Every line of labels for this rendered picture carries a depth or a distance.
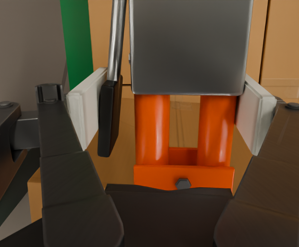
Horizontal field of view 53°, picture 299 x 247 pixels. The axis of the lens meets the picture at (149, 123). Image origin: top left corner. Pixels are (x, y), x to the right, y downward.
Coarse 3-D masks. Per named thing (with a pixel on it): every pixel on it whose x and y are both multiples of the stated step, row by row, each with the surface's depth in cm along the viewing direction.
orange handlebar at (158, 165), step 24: (144, 96) 17; (168, 96) 18; (216, 96) 17; (144, 120) 18; (168, 120) 18; (216, 120) 17; (144, 144) 18; (168, 144) 19; (216, 144) 18; (144, 168) 18; (168, 168) 18; (192, 168) 18; (216, 168) 18
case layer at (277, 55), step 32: (96, 0) 66; (256, 0) 64; (288, 0) 64; (96, 32) 69; (128, 32) 68; (256, 32) 66; (288, 32) 66; (96, 64) 71; (128, 64) 71; (256, 64) 69; (288, 64) 68; (128, 96) 74; (192, 96) 72; (288, 96) 71
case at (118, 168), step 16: (128, 112) 63; (176, 112) 65; (192, 112) 65; (128, 128) 55; (176, 128) 56; (192, 128) 56; (96, 144) 48; (128, 144) 48; (176, 144) 49; (192, 144) 49; (240, 144) 50; (96, 160) 43; (112, 160) 43; (128, 160) 43; (240, 160) 45; (32, 176) 38; (112, 176) 39; (128, 176) 39; (240, 176) 40; (32, 192) 37; (32, 208) 38
